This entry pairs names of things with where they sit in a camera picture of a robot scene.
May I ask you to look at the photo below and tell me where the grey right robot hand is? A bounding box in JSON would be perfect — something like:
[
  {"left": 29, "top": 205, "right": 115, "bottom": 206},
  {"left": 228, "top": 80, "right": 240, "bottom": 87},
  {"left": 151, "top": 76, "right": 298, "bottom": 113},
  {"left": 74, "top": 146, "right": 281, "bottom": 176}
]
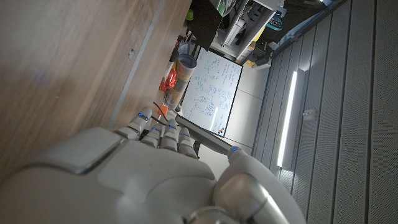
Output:
[{"left": 0, "top": 106, "right": 308, "bottom": 224}]

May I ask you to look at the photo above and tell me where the red plastic bag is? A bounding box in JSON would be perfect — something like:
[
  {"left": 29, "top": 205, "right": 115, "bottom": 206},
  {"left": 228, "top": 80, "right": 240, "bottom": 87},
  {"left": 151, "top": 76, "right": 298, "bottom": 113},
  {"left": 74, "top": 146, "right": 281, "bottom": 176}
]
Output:
[{"left": 159, "top": 68, "right": 177, "bottom": 93}]

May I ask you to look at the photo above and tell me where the patterned cardboard tube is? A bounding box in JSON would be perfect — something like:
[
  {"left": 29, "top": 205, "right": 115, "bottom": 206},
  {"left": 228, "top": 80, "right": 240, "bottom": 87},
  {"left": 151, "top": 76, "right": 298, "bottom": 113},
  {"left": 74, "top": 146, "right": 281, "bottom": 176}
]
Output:
[{"left": 165, "top": 53, "right": 198, "bottom": 110}]

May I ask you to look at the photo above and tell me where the whiteboard with blue writing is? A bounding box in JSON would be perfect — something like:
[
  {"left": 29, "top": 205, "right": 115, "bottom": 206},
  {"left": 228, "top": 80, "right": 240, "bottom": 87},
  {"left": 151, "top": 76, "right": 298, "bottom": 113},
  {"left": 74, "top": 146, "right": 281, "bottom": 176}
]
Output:
[{"left": 180, "top": 46, "right": 244, "bottom": 138}]

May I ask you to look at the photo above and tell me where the grey blue cup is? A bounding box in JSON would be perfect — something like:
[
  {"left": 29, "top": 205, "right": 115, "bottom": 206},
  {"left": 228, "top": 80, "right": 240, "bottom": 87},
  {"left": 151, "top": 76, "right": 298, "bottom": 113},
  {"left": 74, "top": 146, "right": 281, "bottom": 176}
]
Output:
[{"left": 177, "top": 41, "right": 193, "bottom": 56}]

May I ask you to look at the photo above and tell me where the white strip light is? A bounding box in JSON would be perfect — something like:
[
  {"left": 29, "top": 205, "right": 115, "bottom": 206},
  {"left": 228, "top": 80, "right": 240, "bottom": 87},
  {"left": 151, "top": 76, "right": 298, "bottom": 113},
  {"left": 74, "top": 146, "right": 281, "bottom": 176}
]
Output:
[{"left": 276, "top": 70, "right": 300, "bottom": 169}]

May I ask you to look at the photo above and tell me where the dark switched-off monitor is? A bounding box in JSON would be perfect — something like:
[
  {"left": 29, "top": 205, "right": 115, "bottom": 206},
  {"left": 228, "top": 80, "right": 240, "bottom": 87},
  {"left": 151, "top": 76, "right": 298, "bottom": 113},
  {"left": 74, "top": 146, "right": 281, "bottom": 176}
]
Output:
[{"left": 186, "top": 0, "right": 224, "bottom": 52}]

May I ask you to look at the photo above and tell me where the black boxy device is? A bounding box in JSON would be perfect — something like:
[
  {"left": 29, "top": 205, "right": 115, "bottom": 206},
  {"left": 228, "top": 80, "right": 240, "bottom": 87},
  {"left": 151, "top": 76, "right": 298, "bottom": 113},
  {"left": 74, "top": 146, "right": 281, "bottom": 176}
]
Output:
[{"left": 252, "top": 42, "right": 275, "bottom": 68}]

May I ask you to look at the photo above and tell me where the white shelf unit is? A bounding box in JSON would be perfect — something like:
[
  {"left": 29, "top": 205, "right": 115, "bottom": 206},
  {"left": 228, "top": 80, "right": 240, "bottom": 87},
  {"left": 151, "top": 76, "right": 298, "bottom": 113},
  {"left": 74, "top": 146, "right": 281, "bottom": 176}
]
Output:
[{"left": 210, "top": 0, "right": 281, "bottom": 59}]

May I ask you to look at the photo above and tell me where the small white sensor box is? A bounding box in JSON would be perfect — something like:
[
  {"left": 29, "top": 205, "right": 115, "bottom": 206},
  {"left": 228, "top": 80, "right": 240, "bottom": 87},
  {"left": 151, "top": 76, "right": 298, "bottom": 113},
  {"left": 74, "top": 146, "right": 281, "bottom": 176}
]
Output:
[{"left": 302, "top": 109, "right": 317, "bottom": 122}]

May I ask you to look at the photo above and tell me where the teal patterned shoe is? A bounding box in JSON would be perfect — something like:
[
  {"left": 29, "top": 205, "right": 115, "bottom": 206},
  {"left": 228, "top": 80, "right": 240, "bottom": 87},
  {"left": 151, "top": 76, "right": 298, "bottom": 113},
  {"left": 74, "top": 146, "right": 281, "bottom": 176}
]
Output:
[{"left": 266, "top": 13, "right": 285, "bottom": 32}]

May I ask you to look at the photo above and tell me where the black cable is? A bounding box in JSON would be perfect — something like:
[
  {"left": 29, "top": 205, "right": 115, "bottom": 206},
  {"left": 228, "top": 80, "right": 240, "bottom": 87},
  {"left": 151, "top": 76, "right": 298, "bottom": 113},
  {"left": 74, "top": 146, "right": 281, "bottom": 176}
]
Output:
[{"left": 150, "top": 101, "right": 169, "bottom": 126}]

